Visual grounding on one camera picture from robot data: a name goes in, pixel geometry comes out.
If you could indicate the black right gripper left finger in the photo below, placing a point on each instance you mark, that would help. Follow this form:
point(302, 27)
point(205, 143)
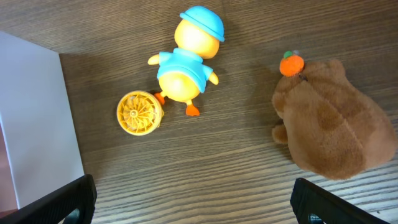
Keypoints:
point(73, 203)

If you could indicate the brown plush capybara toy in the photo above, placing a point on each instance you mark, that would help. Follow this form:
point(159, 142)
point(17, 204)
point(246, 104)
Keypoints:
point(329, 126)

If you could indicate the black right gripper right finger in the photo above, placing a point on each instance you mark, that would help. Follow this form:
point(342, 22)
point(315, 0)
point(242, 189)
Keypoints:
point(313, 204)

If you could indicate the yellow duck toy blue hat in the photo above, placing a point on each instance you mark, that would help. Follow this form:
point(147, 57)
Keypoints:
point(182, 76)

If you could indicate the white cardboard box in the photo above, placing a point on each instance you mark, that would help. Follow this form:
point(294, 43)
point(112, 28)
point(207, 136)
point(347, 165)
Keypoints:
point(39, 149)

